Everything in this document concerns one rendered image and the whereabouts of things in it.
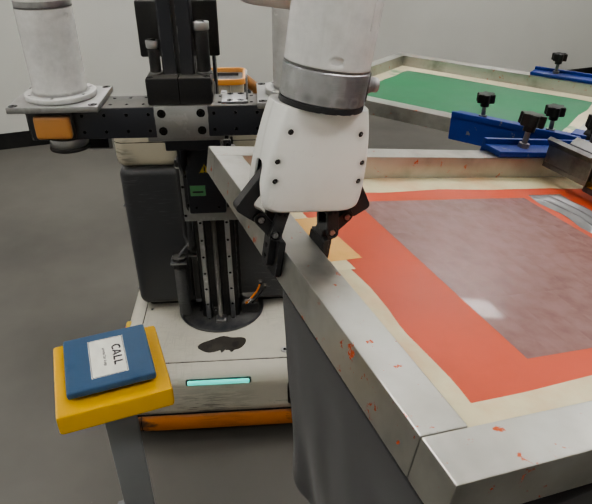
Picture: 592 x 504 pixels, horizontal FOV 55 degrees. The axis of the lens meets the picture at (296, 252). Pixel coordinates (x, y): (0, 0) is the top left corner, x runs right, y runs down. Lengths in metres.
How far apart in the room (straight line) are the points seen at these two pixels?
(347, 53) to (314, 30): 0.03
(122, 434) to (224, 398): 0.99
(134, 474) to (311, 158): 0.53
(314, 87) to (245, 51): 4.06
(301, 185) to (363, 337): 0.15
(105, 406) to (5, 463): 1.34
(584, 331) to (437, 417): 0.27
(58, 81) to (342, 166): 0.71
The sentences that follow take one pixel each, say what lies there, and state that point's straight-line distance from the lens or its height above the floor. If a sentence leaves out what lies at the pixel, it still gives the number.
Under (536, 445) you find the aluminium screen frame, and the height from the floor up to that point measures 1.14.
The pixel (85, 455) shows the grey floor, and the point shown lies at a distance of 1.96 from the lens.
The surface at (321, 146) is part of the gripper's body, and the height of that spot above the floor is 1.26.
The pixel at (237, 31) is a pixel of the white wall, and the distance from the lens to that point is 4.49.
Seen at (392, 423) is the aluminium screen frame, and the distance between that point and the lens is 0.41.
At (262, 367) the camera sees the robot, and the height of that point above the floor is 0.27.
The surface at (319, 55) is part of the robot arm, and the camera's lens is 0.47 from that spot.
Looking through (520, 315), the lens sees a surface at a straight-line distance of 0.62.
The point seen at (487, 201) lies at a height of 1.06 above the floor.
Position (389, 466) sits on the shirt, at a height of 0.93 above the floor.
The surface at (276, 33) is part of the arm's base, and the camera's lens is 1.08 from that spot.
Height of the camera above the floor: 1.43
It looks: 31 degrees down
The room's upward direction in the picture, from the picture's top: straight up
